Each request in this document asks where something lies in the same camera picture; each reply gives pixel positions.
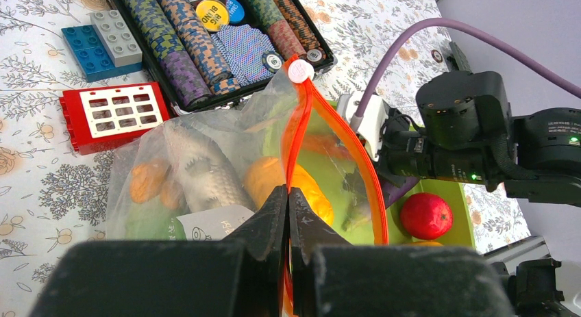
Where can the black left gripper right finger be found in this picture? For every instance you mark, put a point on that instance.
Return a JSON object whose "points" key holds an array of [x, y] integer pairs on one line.
{"points": [[386, 278]]}

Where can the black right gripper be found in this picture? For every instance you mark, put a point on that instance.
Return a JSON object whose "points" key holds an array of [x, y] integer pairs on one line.
{"points": [[451, 148]]}

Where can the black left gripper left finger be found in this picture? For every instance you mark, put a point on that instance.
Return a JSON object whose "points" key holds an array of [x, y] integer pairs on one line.
{"points": [[240, 275]]}

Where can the orange toy mandarin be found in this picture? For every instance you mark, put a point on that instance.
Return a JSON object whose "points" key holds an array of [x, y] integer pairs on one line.
{"points": [[267, 173]]}

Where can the grey toy fish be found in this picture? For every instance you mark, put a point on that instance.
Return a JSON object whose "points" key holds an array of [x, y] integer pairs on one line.
{"points": [[206, 175]]}

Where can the green toy cabbage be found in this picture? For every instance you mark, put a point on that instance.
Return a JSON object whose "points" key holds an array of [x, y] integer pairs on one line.
{"points": [[151, 220]]}

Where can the clear zip top bag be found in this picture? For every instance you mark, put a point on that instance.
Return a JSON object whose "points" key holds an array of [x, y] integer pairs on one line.
{"points": [[271, 125]]}

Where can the fried chicken toy piece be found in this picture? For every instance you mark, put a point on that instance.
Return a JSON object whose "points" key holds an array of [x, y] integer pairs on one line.
{"points": [[153, 179]]}

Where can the yellow toy bell pepper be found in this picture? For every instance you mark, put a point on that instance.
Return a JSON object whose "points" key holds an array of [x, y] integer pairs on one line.
{"points": [[424, 243]]}

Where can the orange toy carrot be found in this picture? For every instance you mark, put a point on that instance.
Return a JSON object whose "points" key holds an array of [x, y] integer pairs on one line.
{"points": [[325, 144]]}

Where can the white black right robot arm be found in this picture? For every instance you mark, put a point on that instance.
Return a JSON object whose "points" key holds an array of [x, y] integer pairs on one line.
{"points": [[537, 155]]}

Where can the grey building baseplate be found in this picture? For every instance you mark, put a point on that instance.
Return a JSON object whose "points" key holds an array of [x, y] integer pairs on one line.
{"points": [[457, 60]]}

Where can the red toy apple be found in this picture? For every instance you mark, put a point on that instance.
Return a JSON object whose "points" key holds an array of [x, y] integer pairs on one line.
{"points": [[426, 216]]}

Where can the purple toy eggplant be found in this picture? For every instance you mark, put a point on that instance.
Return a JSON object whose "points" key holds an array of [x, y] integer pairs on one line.
{"points": [[392, 193]]}

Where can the loose poker chip on table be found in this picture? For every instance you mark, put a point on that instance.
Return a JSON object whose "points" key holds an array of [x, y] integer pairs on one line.
{"points": [[437, 56]]}

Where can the green plastic tray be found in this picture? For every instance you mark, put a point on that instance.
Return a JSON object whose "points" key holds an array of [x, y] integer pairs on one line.
{"points": [[329, 174]]}

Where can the red white window brick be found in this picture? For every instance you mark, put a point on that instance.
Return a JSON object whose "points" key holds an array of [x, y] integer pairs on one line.
{"points": [[104, 118]]}

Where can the blue playing card deck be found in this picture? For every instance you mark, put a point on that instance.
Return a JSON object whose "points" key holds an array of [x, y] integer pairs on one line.
{"points": [[249, 53]]}

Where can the black poker chip case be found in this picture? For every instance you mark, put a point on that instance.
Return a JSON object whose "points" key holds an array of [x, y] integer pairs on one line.
{"points": [[210, 53]]}

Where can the blue small blind button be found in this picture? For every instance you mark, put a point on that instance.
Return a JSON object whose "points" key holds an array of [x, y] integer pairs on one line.
{"points": [[236, 11]]}

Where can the yellow big blind button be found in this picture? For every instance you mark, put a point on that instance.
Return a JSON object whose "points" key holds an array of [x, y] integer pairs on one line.
{"points": [[213, 14]]}

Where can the blue toy brick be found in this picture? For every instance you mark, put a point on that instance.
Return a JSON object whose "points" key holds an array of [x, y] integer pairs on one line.
{"points": [[91, 55]]}

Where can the grey toy brick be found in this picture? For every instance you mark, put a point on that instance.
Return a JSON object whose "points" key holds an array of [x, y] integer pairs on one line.
{"points": [[116, 37]]}

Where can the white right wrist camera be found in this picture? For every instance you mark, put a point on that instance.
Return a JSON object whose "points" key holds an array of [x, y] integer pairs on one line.
{"points": [[374, 117]]}

